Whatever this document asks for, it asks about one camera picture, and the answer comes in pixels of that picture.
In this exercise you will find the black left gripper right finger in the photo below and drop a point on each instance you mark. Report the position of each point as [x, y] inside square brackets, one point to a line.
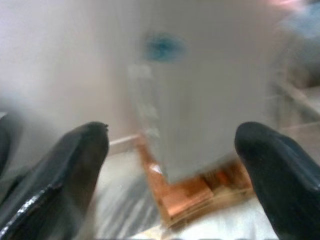
[282, 180]

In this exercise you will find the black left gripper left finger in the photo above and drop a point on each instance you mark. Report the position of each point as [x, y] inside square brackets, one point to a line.
[57, 180]

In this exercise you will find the white fridge door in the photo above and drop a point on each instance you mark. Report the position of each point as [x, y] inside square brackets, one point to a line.
[212, 100]

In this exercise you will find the red brick stack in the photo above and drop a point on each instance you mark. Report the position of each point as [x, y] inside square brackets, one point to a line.
[180, 200]

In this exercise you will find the blue cushioned white chair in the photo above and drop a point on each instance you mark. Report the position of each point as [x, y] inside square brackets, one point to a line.
[300, 20]

